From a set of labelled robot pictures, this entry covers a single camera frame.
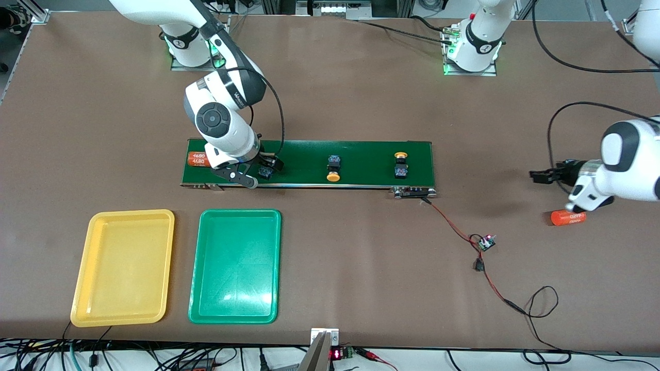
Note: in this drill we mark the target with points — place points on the white lit device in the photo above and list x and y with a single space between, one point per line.
340 9

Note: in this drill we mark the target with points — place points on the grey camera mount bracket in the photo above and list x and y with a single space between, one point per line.
322 337

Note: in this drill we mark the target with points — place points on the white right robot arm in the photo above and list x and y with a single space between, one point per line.
221 123

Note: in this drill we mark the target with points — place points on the green plastic tray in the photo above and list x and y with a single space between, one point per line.
234 268

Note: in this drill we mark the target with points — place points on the green belt conveyor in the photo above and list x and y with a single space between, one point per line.
361 149

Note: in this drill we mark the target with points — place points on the small motor controller board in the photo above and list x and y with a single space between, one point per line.
486 243

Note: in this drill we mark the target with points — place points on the red digit display module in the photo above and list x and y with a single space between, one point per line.
337 354

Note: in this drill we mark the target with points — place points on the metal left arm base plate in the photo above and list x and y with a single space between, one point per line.
490 72

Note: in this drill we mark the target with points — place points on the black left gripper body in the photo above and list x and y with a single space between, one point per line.
568 171

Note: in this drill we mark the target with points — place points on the red alligator clip lead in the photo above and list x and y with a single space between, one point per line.
371 354

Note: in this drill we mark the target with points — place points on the yellow plastic tray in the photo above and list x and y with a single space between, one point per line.
124 268

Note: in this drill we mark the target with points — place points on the yellow mushroom push button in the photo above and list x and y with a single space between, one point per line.
333 177
401 171

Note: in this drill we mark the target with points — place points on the aluminium corner profile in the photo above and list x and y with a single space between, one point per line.
629 27
41 15

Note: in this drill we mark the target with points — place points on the aluminium frame rack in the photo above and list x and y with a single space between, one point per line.
405 7

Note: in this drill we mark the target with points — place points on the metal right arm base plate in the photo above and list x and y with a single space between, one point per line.
225 41

